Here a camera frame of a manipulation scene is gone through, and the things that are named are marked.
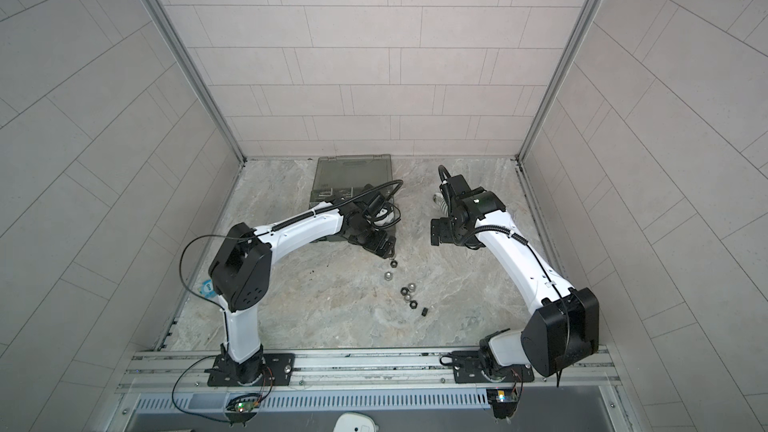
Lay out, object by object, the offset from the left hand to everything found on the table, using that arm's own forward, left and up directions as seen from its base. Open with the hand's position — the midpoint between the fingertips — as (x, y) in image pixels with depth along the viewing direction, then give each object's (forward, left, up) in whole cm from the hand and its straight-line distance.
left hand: (391, 246), depth 86 cm
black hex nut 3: (-17, -9, -5) cm, 20 cm away
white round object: (-40, +7, -2) cm, 41 cm away
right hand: (-1, -16, +7) cm, 17 cm away
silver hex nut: (-7, +1, -6) cm, 9 cm away
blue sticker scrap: (-12, +51, -4) cm, 53 cm away
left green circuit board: (-38, +32, -2) cm, 49 cm away
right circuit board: (-36, -27, -6) cm, 45 cm away
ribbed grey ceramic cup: (+17, -16, -1) cm, 23 cm away
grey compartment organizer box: (+31, +21, -5) cm, 37 cm away
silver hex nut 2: (-10, -6, -6) cm, 13 cm away
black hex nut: (-11, -4, -6) cm, 13 cm away
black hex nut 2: (-15, -6, -5) cm, 17 cm away
